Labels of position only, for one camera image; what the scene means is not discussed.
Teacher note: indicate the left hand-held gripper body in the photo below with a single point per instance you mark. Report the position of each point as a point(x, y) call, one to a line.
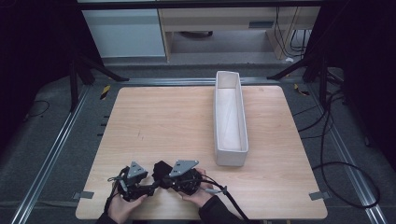
point(134, 183)

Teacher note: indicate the black metal stand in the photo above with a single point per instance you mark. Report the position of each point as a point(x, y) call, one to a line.
point(322, 77)
point(73, 84)

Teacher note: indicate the aluminium floor rail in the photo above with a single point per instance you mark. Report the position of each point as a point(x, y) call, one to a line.
point(348, 161)
point(46, 161)
point(174, 81)

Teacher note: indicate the person's right hand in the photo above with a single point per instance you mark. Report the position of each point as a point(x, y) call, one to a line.
point(200, 194)

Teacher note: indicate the yellow black tape strip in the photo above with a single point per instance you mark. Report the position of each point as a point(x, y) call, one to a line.
point(105, 92)
point(301, 90)

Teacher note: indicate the long white storage box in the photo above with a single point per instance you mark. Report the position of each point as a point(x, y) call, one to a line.
point(230, 124)

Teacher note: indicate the person's left hand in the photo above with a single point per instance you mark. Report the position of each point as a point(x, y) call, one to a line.
point(124, 208)

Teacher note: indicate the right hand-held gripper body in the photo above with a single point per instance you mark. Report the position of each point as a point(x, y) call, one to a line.
point(185, 180)

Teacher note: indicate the white cabinet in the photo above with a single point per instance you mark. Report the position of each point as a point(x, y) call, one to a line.
point(124, 32)

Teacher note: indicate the grey tape piece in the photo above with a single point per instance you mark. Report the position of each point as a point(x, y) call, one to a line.
point(83, 195)
point(319, 195)

